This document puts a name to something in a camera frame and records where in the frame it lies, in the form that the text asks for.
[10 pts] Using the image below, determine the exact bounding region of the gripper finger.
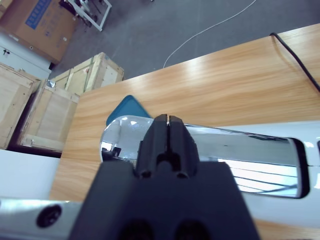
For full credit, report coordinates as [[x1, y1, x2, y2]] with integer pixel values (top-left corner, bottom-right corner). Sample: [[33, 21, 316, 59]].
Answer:
[[169, 115, 200, 176], [137, 113, 169, 176]]

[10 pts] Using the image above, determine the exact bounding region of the white capsule coffee machine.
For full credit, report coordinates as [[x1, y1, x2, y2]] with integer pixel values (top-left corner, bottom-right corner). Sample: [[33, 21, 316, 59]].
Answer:
[[99, 114, 320, 227]]

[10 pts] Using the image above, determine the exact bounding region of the teal square plastic tray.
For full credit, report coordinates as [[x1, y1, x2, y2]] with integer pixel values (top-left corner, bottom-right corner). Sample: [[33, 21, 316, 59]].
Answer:
[[104, 94, 153, 127]]

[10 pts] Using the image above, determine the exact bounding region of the wooden crate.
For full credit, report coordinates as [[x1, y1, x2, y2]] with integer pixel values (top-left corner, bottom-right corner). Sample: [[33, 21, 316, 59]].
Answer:
[[20, 79, 80, 153], [51, 51, 125, 96], [0, 62, 42, 150]]

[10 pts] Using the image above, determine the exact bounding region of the white flat panel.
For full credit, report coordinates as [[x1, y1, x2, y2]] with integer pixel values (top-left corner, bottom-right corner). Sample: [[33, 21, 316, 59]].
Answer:
[[0, 149, 62, 201]]

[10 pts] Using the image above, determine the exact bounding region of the white cabinet with locks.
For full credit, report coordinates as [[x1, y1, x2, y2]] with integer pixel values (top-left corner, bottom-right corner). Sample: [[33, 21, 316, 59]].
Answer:
[[0, 32, 52, 81]]

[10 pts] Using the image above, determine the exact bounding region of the cardboard box blue print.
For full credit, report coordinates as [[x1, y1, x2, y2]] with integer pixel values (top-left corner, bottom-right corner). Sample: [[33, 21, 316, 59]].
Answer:
[[0, 0, 79, 65]]

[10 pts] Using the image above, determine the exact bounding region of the white floor cable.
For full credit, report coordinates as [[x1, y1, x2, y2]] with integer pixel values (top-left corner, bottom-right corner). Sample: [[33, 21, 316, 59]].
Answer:
[[162, 0, 258, 69]]

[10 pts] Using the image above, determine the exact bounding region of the white metal rack frame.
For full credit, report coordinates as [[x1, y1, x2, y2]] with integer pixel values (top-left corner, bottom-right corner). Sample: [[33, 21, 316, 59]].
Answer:
[[58, 0, 113, 33]]

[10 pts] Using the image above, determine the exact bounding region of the black power cable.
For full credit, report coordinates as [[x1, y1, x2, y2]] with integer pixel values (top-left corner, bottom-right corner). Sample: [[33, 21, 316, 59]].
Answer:
[[269, 32, 320, 91]]

